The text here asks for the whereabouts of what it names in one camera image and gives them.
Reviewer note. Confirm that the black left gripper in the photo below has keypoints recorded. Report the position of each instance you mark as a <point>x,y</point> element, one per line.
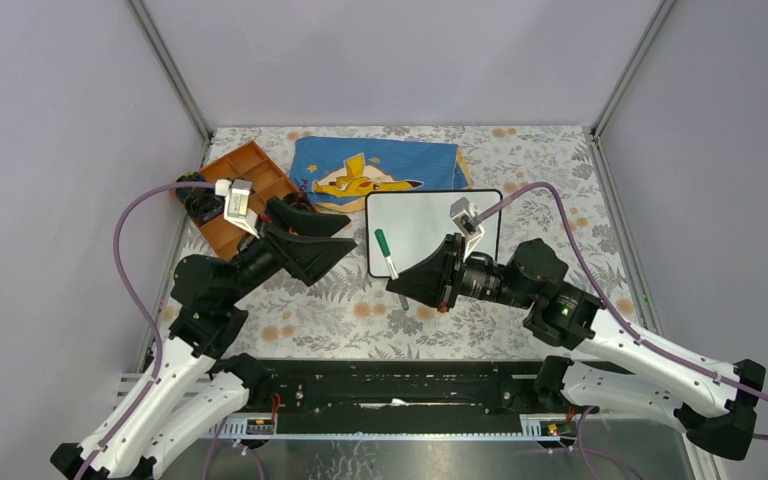
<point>311,256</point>

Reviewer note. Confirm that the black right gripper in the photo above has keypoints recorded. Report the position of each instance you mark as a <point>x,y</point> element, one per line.
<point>429,281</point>

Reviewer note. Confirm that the white whiteboard black frame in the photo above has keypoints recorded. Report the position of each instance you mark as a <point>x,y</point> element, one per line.
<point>414,224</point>

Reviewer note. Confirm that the green marker cap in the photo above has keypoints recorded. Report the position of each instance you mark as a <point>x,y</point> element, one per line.
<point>382,242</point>

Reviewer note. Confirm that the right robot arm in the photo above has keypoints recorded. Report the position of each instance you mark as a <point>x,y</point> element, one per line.
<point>706,400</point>

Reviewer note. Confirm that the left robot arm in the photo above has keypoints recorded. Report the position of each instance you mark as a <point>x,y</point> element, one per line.
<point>189,386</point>

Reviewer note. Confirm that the blue Pikachu cloth bag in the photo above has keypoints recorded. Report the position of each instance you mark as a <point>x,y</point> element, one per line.
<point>337,174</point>

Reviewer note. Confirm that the wooden compartment tray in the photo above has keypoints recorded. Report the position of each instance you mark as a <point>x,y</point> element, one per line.
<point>248,162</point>

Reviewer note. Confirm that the dark rolled fabric front left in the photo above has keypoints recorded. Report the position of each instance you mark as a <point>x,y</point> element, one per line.
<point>203,205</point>

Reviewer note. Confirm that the dark rolled fabric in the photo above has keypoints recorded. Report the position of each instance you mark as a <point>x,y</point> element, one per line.
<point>203,205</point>
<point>192,180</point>

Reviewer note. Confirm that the dark rolled fabric back left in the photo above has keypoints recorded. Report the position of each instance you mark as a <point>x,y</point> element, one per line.
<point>192,180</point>

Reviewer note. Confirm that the floral patterned tablecloth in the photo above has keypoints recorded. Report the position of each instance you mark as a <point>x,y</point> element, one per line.
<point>350,315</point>

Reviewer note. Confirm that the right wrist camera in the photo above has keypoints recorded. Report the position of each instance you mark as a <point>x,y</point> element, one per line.
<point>464,215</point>

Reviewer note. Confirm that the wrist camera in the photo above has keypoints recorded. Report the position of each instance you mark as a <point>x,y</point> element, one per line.
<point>237,194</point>
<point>464,215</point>

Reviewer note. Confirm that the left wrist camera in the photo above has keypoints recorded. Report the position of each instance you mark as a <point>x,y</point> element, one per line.
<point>237,194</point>

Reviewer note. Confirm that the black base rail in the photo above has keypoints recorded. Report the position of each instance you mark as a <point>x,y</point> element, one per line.
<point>397,397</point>

